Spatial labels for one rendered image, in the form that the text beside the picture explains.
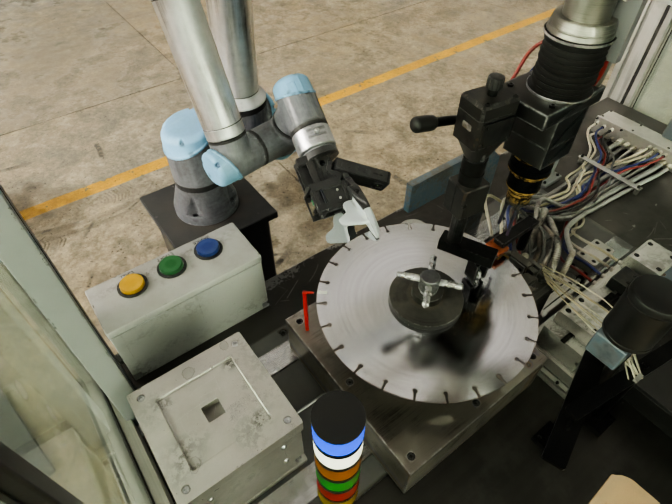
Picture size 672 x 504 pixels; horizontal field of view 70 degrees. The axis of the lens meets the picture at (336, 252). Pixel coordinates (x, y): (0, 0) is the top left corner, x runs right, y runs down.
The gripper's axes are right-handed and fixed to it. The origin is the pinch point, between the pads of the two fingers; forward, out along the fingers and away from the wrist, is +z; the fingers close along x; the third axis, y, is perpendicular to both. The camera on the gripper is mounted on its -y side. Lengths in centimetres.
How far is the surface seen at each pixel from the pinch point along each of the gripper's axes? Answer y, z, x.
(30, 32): 80, -267, -272
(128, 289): 41.3, -7.6, -1.8
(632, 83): -107, -21, -24
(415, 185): -9.1, -6.5, 8.7
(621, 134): -88, -7, -18
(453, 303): -2.3, 14.0, 17.4
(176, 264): 32.9, -9.2, -2.9
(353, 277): 8.3, 4.7, 10.5
